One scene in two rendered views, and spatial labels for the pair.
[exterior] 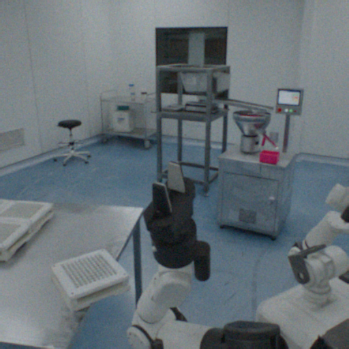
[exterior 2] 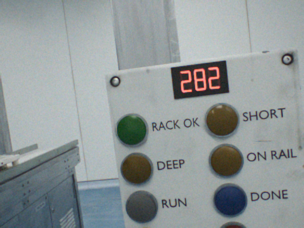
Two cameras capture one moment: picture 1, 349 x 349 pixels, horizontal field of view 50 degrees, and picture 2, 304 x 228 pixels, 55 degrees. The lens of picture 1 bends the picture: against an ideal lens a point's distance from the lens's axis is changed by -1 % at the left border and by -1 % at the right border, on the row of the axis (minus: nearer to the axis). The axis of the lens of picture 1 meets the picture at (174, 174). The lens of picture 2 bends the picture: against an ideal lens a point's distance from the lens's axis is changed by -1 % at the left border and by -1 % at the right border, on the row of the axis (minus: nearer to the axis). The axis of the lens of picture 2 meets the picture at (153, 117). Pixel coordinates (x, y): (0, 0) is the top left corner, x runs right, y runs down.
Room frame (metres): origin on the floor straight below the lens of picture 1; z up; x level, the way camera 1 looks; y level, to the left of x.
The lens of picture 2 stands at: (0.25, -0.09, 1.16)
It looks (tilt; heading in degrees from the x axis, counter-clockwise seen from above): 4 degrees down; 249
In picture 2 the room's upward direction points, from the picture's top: 7 degrees counter-clockwise
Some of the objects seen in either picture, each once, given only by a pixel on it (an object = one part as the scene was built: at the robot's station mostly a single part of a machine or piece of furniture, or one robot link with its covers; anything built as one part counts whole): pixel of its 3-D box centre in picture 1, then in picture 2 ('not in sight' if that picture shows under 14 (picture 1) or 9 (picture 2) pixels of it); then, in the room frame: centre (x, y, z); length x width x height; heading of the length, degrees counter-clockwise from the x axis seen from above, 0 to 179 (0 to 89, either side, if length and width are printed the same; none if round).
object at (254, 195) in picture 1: (255, 190); not in sight; (3.49, -0.81, 0.38); 0.63 x 0.57 x 0.76; 62
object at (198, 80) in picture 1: (206, 134); not in sight; (4.31, -0.38, 0.75); 1.43 x 1.06 x 1.50; 62
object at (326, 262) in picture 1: (321, 270); not in sight; (0.71, -0.33, 1.33); 0.10 x 0.07 x 0.09; 122
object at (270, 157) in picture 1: (269, 157); not in sight; (3.25, -0.86, 0.80); 0.16 x 0.12 x 0.09; 62
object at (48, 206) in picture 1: (22, 212); not in sight; (1.84, 0.82, 0.93); 0.25 x 0.24 x 0.02; 171
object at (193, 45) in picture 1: (189, 61); not in sight; (6.66, -0.26, 1.43); 1.32 x 0.01 x 1.11; 62
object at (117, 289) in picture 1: (89, 281); not in sight; (1.29, 0.34, 0.88); 0.24 x 0.24 x 0.02; 34
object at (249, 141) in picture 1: (257, 133); not in sight; (3.56, -0.80, 0.95); 0.49 x 0.36 x 0.37; 62
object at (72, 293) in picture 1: (88, 272); not in sight; (1.29, 0.34, 0.93); 0.25 x 0.24 x 0.02; 124
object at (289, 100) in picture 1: (287, 120); not in sight; (3.52, -1.07, 1.07); 0.23 x 0.10 x 0.62; 62
